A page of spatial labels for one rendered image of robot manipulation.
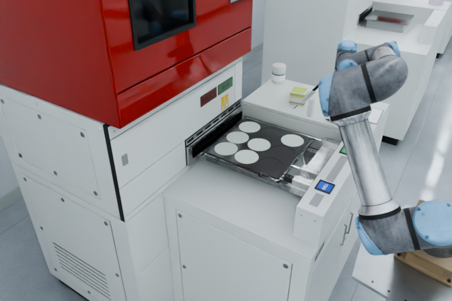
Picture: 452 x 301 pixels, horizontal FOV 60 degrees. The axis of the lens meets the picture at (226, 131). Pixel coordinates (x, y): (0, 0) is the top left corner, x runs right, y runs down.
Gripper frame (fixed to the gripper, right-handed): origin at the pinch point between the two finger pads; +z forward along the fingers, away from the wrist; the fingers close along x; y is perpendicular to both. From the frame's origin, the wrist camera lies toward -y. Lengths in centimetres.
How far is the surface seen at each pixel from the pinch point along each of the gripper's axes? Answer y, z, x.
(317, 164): 1.2, 9.3, 22.3
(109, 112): 47, -33, 82
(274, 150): 19.4, 7.1, 25.3
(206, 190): 35, 14, 54
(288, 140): 17.8, 7.5, 15.1
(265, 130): 30.5, 7.5, 12.2
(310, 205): -8, 0, 56
